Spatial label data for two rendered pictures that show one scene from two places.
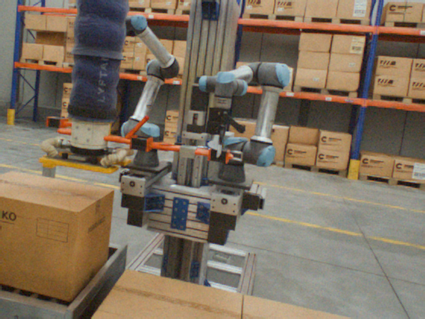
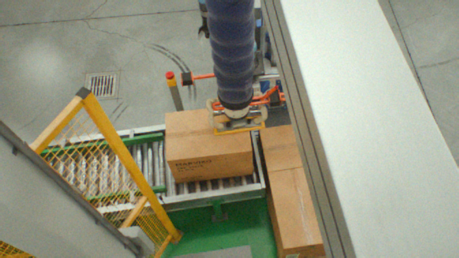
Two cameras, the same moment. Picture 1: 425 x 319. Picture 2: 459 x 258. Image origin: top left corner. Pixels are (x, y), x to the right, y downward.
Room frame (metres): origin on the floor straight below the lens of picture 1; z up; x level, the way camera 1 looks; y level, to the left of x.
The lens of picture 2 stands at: (0.45, 0.75, 3.34)
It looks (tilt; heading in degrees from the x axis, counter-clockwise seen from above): 59 degrees down; 345
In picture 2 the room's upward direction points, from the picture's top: 6 degrees counter-clockwise
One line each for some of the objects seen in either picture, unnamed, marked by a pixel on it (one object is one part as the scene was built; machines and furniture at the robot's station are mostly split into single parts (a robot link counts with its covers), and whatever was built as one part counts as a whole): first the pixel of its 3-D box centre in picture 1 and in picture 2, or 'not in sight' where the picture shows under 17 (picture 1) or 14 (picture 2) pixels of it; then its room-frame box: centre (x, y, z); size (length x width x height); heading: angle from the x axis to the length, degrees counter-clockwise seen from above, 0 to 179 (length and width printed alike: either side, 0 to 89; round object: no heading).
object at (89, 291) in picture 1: (102, 276); (255, 149); (1.81, 0.21, 0.58); 0.70 x 0.03 x 0.06; 168
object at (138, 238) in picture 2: not in sight; (124, 243); (1.07, 1.13, 1.62); 0.20 x 0.05 x 0.30; 78
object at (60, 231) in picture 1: (38, 228); (210, 144); (1.89, 0.55, 0.75); 0.60 x 0.40 x 0.40; 76
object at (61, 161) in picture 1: (79, 160); (238, 123); (1.75, 0.35, 1.13); 0.34 x 0.10 x 0.05; 78
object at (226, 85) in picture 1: (225, 85); not in sight; (1.73, -0.25, 1.54); 0.09 x 0.08 x 0.11; 142
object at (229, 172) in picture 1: (232, 169); not in sight; (2.14, -0.40, 1.09); 0.15 x 0.15 x 0.10
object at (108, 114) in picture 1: (92, 110); (235, 92); (1.84, 0.33, 1.35); 0.23 x 0.23 x 0.04
